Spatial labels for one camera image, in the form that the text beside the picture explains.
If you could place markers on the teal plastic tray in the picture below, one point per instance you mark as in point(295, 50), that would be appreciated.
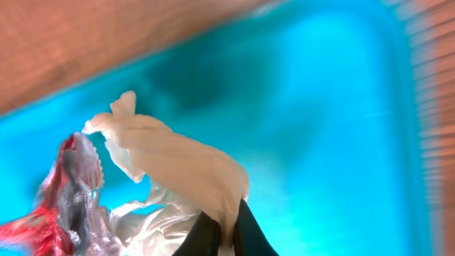
point(316, 99)

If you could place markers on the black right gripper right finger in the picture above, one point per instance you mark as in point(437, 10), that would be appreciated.
point(248, 238)

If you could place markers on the red foil snack wrapper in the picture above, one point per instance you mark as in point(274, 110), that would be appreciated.
point(67, 219)

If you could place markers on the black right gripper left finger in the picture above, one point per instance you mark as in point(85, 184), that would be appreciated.
point(203, 238)

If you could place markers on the white napkin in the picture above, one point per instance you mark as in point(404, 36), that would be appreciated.
point(188, 178)

